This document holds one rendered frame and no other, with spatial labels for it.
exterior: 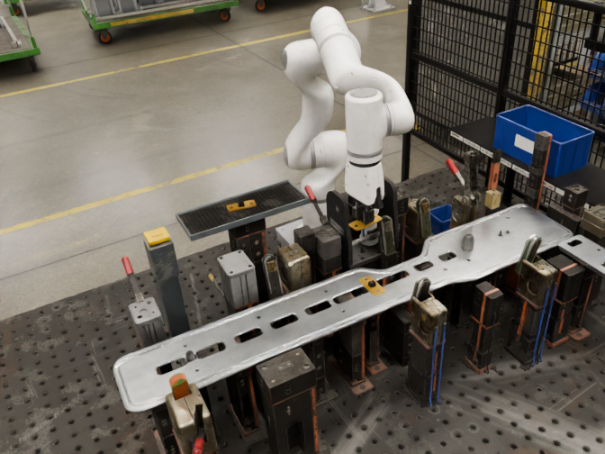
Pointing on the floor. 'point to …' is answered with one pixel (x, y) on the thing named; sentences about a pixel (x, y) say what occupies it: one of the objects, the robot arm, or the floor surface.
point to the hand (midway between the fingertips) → (365, 213)
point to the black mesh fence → (495, 74)
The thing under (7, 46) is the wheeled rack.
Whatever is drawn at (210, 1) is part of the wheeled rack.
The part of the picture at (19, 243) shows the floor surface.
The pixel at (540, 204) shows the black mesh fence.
